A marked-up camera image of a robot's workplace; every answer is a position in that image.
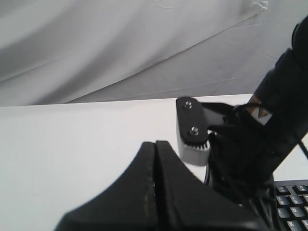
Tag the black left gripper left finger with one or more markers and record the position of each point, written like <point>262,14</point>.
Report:
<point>126,205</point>

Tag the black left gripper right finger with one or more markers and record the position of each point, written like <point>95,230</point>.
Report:
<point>184,203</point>

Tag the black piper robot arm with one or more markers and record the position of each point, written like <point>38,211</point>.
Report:
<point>222,177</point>

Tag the black acer keyboard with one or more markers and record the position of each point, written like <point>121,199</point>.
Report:
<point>292,203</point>

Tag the grey backdrop cloth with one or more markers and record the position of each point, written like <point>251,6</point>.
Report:
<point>79,51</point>

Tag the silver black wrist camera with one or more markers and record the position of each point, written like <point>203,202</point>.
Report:
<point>193,121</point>

